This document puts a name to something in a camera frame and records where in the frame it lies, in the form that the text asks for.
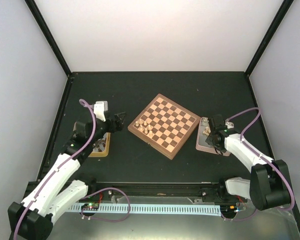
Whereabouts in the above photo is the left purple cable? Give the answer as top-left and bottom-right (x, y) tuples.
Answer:
(13, 98), (97, 240)

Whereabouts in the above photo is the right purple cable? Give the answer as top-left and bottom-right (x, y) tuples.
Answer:
(221, 107), (296, 222)

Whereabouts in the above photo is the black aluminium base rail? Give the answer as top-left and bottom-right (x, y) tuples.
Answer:
(27, 181), (295, 203)

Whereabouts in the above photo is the yellow plastic tray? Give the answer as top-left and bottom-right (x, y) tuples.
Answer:
(89, 132), (111, 158)

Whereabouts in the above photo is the pile of dark chess pieces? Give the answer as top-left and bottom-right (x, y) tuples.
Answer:
(93, 139), (106, 153)

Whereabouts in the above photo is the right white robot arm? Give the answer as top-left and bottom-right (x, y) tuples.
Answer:
(205, 114), (295, 211)

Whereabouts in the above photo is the left black frame post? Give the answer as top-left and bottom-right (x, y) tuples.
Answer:
(25, 0), (72, 76)

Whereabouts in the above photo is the left control circuit board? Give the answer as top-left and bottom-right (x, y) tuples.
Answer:
(81, 203), (99, 211)

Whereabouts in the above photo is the right control circuit board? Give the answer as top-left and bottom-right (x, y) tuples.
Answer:
(220, 205), (247, 214)

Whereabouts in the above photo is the pile of light chess pieces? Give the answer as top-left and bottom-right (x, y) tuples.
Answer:
(202, 126), (211, 136)

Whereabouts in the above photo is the purple cable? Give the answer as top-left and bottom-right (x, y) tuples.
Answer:
(13, 98), (97, 240)
(221, 107), (296, 222)

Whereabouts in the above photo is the control circuit board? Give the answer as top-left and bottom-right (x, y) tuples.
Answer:
(220, 205), (247, 214)
(81, 203), (99, 211)

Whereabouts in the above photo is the pink plastic basket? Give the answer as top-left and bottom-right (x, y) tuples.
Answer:
(195, 117), (231, 157)

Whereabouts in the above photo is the wooden chessboard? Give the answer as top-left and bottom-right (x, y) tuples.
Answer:
(128, 94), (201, 160)

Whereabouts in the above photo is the white slotted cable duct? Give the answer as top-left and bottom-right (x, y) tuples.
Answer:
(83, 203), (221, 217)

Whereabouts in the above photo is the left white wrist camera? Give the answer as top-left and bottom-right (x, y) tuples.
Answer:
(93, 101), (108, 122)

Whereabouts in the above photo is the black frame post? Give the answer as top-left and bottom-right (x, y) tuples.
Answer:
(25, 0), (72, 76)
(244, 0), (294, 77)

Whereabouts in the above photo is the right black frame post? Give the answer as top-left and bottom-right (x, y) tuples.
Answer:
(244, 0), (294, 77)

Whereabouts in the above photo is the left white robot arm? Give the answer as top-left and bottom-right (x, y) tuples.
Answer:
(7, 111), (127, 240)

